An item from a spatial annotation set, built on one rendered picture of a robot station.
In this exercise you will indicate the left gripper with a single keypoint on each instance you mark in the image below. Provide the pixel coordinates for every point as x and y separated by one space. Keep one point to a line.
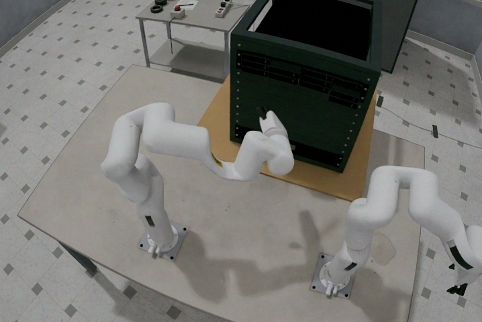
269 121

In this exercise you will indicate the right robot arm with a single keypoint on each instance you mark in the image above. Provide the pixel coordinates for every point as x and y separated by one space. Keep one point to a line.
464 247

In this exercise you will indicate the dark green open box frame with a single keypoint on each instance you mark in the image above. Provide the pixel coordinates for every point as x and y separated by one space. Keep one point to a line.
309 33

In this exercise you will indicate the tan flat board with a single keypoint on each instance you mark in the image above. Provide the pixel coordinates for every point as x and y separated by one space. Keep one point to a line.
348 185

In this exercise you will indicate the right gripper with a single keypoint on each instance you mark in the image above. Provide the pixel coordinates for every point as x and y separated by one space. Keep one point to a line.
462 279

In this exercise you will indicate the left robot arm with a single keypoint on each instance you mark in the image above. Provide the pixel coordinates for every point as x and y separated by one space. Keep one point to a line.
140 182

